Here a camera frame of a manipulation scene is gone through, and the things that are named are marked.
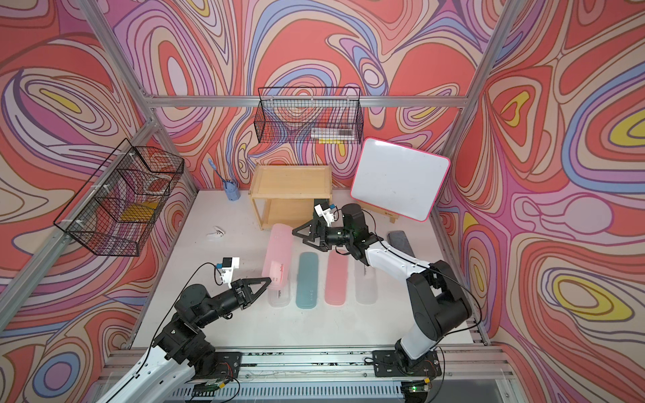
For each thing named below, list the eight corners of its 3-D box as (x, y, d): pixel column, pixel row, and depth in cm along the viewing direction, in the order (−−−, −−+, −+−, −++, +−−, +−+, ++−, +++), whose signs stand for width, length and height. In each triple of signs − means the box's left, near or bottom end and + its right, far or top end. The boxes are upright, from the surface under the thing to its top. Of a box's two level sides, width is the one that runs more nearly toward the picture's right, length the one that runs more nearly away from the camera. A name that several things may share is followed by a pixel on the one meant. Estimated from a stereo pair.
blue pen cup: (228, 202, 119) (222, 188, 111) (231, 195, 122) (225, 180, 114) (238, 202, 119) (233, 188, 111) (241, 195, 122) (235, 180, 114)
